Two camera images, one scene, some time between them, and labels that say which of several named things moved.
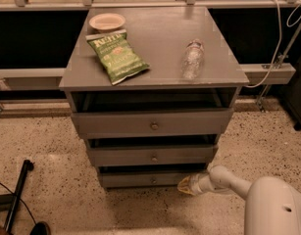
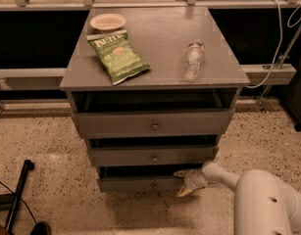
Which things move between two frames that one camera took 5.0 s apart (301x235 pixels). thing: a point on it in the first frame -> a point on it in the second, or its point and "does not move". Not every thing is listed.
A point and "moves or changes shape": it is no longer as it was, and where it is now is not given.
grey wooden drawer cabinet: x=151 y=90 does not move
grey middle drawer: x=152 y=155 does not move
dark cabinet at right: x=295 y=93 does not move
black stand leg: x=3 y=203 does not move
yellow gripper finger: x=184 y=184 -> x=181 y=173
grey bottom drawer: x=149 y=179 moves or changes shape
